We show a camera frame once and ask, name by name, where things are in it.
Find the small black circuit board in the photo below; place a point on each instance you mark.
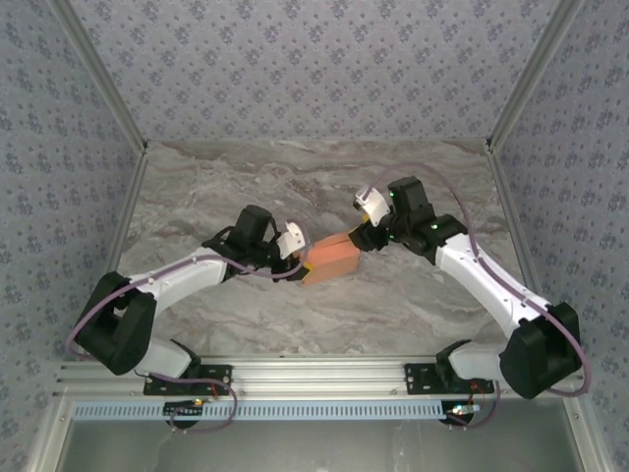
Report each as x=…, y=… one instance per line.
x=184, y=409
x=462, y=412

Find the salmon orange paper box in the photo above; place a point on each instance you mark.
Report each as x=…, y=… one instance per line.
x=329, y=260

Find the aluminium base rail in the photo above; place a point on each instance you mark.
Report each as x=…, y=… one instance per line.
x=319, y=373

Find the aluminium frame post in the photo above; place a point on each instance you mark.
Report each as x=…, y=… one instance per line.
x=535, y=74
x=98, y=78

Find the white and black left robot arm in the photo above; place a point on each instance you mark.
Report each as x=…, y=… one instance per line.
x=182, y=273

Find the aluminium table side rail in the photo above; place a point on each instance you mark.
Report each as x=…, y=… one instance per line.
x=513, y=216
x=123, y=221

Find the grey metal sheet panel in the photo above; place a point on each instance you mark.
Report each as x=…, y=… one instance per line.
x=319, y=447

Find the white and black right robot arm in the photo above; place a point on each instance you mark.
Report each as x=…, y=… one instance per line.
x=481, y=280

